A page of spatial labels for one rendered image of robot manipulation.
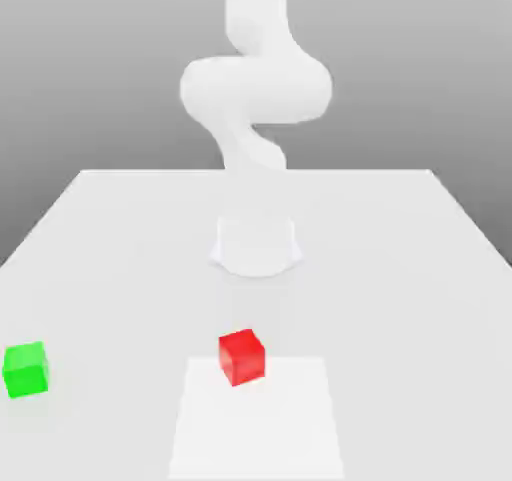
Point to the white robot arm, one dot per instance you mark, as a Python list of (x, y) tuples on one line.
[(256, 89)]

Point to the small red cube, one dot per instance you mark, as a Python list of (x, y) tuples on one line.
[(242, 358)]

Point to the small green cube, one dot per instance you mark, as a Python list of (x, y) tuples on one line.
[(26, 370)]

